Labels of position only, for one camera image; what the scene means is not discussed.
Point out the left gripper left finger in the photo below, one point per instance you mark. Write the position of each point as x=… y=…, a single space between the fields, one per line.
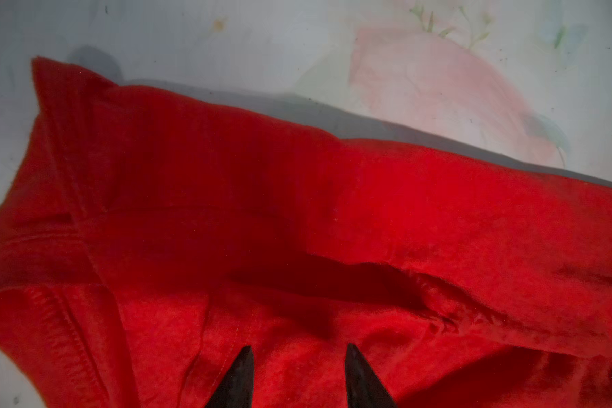
x=236 y=388

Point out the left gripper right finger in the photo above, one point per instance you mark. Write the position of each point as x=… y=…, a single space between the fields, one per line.
x=364 y=388

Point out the red t-shirt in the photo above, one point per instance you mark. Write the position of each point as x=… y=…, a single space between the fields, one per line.
x=148 y=237

